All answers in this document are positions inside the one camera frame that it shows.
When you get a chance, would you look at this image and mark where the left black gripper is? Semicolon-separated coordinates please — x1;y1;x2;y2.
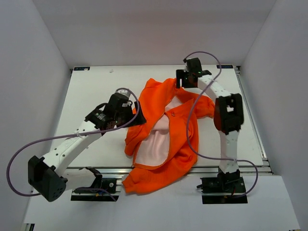
115;101;146;128

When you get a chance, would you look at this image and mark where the orange zip jacket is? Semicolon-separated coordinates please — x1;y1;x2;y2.
122;78;215;194

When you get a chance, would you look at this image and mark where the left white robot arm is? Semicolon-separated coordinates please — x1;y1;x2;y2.
28;92;146;202

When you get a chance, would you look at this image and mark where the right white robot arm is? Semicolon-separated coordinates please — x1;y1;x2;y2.
176;58;244;174

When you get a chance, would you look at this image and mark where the right blue table label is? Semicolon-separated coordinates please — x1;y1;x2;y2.
216;64;234;69

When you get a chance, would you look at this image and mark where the blue table label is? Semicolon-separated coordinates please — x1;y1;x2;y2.
216;64;234;69
73;66;90;71

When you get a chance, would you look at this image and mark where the left blue table label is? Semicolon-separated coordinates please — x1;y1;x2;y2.
73;66;90;71

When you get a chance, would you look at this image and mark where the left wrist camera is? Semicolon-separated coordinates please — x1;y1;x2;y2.
116;88;131;98

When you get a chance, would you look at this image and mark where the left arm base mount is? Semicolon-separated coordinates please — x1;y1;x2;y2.
71;167;121;202

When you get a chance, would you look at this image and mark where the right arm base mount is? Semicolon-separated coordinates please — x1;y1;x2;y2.
196;169;248;205

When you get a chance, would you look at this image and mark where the aluminium table edge rail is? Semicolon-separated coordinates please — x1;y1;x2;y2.
66;158;274;175

